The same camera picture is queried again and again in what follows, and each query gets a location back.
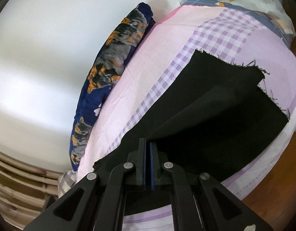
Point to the black pants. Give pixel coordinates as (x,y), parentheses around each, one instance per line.
(198,125)

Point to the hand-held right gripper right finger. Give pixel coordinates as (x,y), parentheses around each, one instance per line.
(152,166)

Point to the beige rattan headboard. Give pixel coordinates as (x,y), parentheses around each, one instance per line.
(18,185)

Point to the plaid pillow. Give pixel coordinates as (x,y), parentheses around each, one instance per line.
(66,181)

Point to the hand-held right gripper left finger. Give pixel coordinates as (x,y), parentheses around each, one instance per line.
(143,166)

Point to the pink purple checked bed sheet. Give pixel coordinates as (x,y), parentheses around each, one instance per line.
(162,53)

